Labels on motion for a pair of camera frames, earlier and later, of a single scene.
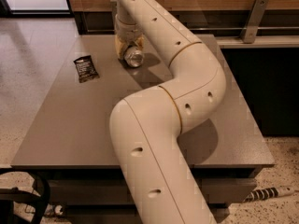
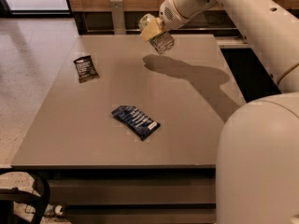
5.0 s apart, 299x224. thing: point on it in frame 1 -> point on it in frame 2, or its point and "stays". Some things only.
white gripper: x=128 y=34 -> x=171 y=11
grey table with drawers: x=69 y=142 stays
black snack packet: x=86 y=69 stays
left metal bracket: x=116 y=11 stays
